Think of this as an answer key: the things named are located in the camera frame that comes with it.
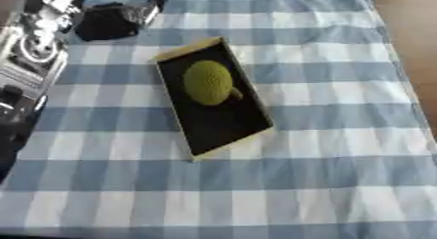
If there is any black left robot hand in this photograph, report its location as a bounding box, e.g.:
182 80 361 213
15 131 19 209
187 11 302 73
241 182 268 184
73 1 163 42

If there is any tan box with black inside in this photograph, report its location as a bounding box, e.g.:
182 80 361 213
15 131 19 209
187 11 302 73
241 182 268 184
148 35 277 163

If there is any green knobbly toy fruit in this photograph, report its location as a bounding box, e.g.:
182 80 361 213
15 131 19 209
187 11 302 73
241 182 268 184
180 60 246 107

